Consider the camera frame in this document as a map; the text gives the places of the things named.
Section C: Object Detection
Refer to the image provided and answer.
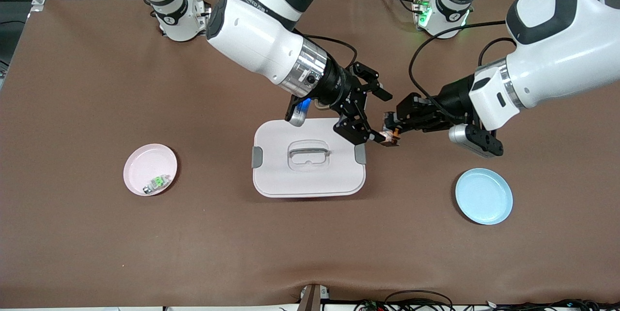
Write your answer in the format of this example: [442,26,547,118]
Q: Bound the orange and black switch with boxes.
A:
[382,112,402,147]

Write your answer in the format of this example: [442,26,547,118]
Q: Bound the white lidded box grey latches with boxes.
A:
[251,118,367,199]

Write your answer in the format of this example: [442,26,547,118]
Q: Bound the light blue round plate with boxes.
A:
[455,168,513,226]

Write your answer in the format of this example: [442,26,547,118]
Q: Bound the pink round plate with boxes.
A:
[123,143,178,197]

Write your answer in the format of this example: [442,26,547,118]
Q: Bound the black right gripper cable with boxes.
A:
[291,30,358,69]

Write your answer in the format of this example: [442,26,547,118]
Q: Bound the black looped cable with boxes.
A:
[383,290,454,311]

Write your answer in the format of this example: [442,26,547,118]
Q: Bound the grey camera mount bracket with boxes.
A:
[297,284,331,311]

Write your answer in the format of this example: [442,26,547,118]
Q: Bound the green and clear switch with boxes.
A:
[142,174,171,195]

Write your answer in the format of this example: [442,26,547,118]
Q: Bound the bundle of thin cables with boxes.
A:
[354,299,620,311]

